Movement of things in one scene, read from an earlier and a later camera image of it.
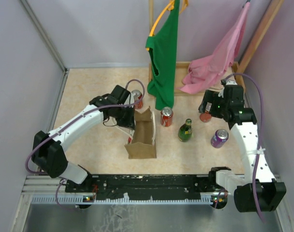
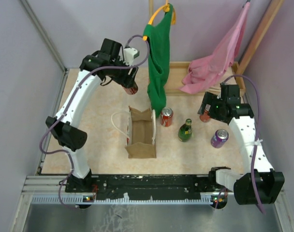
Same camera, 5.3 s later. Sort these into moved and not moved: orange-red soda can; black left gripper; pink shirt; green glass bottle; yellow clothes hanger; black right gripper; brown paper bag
Moved: yellow clothes hanger; black left gripper
Not moved: orange-red soda can; brown paper bag; pink shirt; black right gripper; green glass bottle
